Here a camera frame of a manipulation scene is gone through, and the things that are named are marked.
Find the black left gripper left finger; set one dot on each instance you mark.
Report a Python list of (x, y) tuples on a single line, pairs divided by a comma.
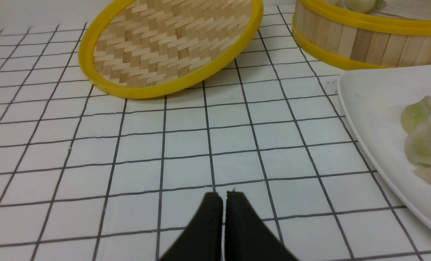
[(201, 240)]

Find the white dumpling in steamer left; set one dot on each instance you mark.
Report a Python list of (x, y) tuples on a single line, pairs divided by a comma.
[(360, 6)]

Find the green dumpling plate upper left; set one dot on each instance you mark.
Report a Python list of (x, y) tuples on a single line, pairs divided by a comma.
[(413, 114)]

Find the yellow rimmed bamboo steamer basket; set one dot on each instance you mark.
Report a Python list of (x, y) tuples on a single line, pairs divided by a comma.
[(395, 35)]

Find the green dumpling plate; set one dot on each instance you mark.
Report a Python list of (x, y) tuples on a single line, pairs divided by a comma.
[(413, 114), (418, 143)]

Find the yellow rimmed bamboo steamer lid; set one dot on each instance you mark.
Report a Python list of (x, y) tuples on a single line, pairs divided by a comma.
[(142, 49)]

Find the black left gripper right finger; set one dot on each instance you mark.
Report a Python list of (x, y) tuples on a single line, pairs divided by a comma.
[(247, 238)]

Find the white square plate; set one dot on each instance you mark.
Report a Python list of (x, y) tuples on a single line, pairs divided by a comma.
[(373, 100)]

